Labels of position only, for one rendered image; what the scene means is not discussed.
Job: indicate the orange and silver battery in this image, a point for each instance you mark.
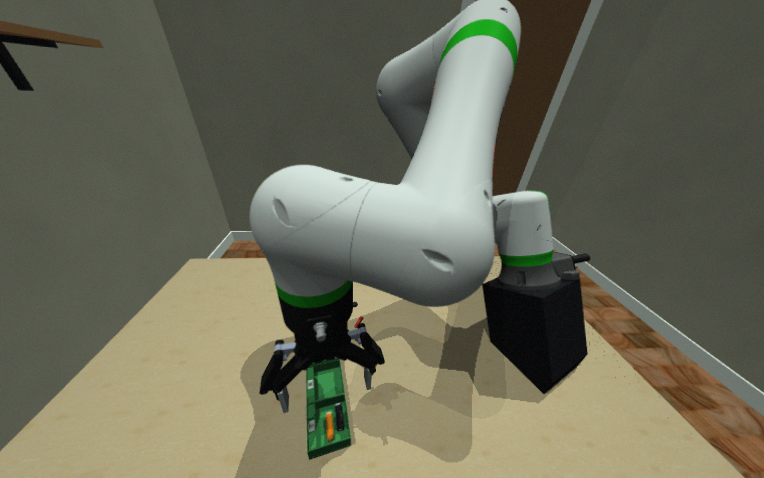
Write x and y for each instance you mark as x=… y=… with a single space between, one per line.
x=329 y=427

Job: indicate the black battery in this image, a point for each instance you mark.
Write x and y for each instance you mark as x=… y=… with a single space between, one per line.
x=339 y=417

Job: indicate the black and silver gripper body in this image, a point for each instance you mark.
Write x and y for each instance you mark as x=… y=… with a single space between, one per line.
x=315 y=348

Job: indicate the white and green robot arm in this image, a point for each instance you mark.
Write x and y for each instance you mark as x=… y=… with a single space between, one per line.
x=431 y=239

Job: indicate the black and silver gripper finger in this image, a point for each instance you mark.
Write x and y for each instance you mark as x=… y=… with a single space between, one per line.
x=367 y=357
x=276 y=380

